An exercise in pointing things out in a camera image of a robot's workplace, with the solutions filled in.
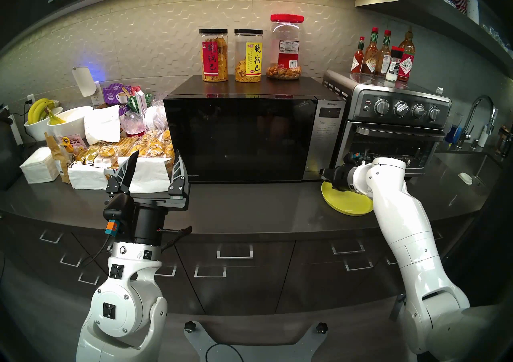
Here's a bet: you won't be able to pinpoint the pale brown hot sauce bottle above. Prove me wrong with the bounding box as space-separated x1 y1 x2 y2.
376 30 392 77

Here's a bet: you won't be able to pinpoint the black steel Panasonic microwave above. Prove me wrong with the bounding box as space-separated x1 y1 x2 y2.
164 75 347 184

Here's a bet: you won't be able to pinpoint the snack jar red label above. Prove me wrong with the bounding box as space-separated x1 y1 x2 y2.
199 29 229 83

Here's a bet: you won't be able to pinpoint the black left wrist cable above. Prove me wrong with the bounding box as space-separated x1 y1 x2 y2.
160 226 193 251

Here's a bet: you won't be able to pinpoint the dark lower drawer cabinets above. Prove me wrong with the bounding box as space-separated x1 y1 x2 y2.
0 213 481 318

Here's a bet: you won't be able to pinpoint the stainless steel sink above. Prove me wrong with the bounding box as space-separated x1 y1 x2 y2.
435 151 501 197

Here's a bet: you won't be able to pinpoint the stainless steel toaster oven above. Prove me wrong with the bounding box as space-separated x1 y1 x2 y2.
323 70 452 177

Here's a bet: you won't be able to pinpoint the small red Tabasco bottle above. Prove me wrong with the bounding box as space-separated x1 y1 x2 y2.
351 36 366 74

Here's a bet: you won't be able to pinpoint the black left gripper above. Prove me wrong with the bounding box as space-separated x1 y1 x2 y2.
106 150 190 246

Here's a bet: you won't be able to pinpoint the green white sachet box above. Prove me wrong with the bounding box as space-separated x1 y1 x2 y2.
127 86 155 114

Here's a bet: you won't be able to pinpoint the brown glass bottle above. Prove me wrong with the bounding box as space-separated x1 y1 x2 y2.
497 125 513 157

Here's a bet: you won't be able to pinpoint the large white bowl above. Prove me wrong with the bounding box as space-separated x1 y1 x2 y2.
47 106 95 145

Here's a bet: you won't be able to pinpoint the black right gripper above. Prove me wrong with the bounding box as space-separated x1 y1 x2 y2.
321 163 356 192

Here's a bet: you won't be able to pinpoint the black countertop appliance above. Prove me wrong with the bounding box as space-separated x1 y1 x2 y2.
0 107 22 189

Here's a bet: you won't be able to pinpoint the white napkin stack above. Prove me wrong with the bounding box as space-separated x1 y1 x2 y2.
20 147 60 185

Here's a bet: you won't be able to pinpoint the pink snack packet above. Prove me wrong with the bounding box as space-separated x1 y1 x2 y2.
60 135 87 153

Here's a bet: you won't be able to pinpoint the large red Tabasco bottle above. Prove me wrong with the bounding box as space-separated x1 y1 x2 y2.
398 27 416 82

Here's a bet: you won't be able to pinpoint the white cardboard snack box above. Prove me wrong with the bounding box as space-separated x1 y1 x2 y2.
67 157 173 194

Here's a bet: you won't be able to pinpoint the white plug-in device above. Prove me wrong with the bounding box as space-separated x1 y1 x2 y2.
72 66 97 97

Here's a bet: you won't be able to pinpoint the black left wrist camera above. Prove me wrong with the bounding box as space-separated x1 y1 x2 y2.
103 194 135 238

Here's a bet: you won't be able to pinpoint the white paper bag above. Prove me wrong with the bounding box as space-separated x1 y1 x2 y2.
84 105 121 145

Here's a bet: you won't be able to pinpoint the yellow plate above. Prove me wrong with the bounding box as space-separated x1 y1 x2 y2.
321 181 374 217

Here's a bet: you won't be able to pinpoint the large clear jar red lid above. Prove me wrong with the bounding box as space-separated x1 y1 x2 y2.
269 14 305 81

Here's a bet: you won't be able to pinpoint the dark wall shelf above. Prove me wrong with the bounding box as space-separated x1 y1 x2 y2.
355 0 513 79

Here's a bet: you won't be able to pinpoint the snack jar yellow label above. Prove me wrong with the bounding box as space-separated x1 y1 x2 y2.
234 29 264 84

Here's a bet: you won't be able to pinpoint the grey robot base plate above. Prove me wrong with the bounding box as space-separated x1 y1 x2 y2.
184 320 329 362

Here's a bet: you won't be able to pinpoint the chrome kitchen faucet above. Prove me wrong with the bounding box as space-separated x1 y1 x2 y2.
457 96 497 149

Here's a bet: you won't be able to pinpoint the small white bowl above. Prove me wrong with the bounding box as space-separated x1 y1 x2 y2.
24 107 64 142

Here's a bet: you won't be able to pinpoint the brown kraft paper bag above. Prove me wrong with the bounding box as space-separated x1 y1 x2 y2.
44 132 72 184

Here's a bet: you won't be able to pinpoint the black cap spice shaker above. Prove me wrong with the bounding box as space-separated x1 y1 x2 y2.
386 46 404 82

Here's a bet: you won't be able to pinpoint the orange-brown hot sauce bottle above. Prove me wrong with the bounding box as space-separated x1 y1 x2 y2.
361 27 380 76

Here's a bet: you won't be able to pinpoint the clear plastic cutlery pack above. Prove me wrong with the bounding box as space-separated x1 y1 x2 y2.
144 105 168 131

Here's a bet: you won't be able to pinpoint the yellow banana bunch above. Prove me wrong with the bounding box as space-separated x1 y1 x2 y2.
27 98 61 125

